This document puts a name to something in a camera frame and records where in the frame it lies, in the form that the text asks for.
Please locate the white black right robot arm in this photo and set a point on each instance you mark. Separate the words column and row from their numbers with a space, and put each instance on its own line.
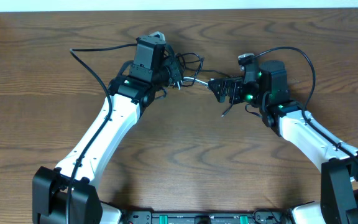
column 264, row 86

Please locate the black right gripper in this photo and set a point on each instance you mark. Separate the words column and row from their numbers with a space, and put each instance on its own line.
column 235, row 84

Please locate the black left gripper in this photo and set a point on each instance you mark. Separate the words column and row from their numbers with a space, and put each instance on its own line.
column 172, row 64

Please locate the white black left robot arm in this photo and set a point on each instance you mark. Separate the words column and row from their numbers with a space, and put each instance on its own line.
column 69, row 192

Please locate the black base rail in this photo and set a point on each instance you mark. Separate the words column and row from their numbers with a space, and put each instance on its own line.
column 261, row 216

